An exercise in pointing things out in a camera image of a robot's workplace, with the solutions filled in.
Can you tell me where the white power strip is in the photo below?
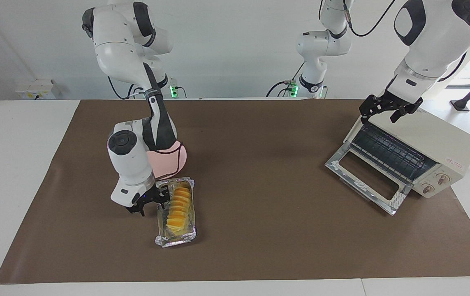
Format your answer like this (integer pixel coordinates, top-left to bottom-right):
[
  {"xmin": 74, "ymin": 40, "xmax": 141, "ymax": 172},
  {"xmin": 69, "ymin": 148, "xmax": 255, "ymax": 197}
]
[{"xmin": 16, "ymin": 79, "xmax": 57, "ymax": 99}]

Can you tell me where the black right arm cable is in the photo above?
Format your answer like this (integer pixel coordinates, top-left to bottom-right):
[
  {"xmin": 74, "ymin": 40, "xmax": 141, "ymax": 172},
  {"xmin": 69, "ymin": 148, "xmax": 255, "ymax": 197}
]
[{"xmin": 107, "ymin": 62, "xmax": 186, "ymax": 176}]

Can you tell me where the pink round plate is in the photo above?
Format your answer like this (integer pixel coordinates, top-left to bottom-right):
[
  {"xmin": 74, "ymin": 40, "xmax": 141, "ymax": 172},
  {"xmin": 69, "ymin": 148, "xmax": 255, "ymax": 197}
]
[{"xmin": 146, "ymin": 140, "xmax": 189, "ymax": 180}]

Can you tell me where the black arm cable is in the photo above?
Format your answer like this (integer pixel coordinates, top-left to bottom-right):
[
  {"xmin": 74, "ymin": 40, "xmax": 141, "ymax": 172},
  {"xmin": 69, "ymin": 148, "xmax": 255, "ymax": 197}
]
[
  {"xmin": 343, "ymin": 0, "xmax": 470, "ymax": 83},
  {"xmin": 107, "ymin": 62, "xmax": 186, "ymax": 176}
]

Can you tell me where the sliced yellow bread loaf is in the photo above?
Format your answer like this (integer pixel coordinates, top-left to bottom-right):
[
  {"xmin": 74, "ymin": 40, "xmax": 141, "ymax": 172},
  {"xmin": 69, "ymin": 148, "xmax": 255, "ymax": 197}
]
[{"xmin": 165, "ymin": 186, "xmax": 194, "ymax": 239}]

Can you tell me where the glass oven door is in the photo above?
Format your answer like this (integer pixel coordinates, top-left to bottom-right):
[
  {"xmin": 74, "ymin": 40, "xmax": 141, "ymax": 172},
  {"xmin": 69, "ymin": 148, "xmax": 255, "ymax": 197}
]
[{"xmin": 325, "ymin": 147, "xmax": 413, "ymax": 216}]

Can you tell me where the black base cable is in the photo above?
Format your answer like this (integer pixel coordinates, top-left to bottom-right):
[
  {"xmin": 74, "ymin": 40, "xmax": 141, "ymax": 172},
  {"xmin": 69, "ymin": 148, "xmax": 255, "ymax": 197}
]
[{"xmin": 265, "ymin": 62, "xmax": 306, "ymax": 98}]

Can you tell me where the aluminium foil tray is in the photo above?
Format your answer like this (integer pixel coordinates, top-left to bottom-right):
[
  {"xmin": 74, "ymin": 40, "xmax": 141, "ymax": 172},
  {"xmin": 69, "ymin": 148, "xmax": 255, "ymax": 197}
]
[{"xmin": 155, "ymin": 178, "xmax": 198, "ymax": 247}]

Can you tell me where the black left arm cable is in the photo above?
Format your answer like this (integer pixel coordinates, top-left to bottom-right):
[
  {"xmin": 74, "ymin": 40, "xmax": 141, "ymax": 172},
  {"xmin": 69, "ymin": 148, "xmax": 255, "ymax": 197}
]
[{"xmin": 343, "ymin": 0, "xmax": 470, "ymax": 83}]

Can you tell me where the metal oven wire rack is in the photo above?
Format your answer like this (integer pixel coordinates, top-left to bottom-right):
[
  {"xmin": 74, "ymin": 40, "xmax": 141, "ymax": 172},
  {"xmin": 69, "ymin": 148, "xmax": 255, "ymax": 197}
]
[{"xmin": 351, "ymin": 123, "xmax": 426, "ymax": 175}]

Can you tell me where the cream toaster oven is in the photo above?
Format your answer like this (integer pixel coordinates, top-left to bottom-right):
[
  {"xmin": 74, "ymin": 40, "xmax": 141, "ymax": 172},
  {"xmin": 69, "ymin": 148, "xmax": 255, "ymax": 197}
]
[{"xmin": 325, "ymin": 108, "xmax": 470, "ymax": 216}]

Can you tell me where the brown table mat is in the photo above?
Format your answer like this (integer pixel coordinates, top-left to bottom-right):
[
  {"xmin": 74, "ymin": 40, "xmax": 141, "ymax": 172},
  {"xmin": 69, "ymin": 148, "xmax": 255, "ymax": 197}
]
[{"xmin": 0, "ymin": 99, "xmax": 470, "ymax": 284}]

